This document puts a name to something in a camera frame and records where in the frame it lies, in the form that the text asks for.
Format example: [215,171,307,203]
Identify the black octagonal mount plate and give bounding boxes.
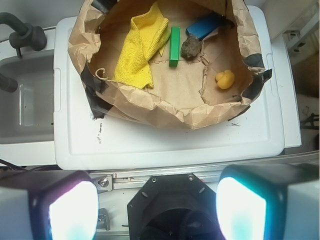
[127,174,223,240]

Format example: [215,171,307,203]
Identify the green block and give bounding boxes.
[169,26,181,68]

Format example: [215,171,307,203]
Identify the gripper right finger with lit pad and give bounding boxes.
[216,163,320,240]

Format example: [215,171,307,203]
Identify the aluminium rail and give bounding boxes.
[90,163,228,193]

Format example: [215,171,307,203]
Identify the blue block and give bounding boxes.
[185,12,222,41]

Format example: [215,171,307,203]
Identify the grey sink basin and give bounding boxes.
[0,50,54,144]

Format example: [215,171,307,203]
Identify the yellow rubber duck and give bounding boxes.
[215,70,235,90]

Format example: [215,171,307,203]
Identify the brown paper bag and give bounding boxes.
[68,0,272,130]

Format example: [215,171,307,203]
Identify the grey-brown rock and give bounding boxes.
[180,34,202,60]

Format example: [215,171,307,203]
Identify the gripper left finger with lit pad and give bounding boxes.
[0,170,99,240]

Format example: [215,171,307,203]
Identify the black faucet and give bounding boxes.
[0,12,47,59]

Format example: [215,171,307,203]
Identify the yellow cloth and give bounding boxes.
[114,2,171,89]

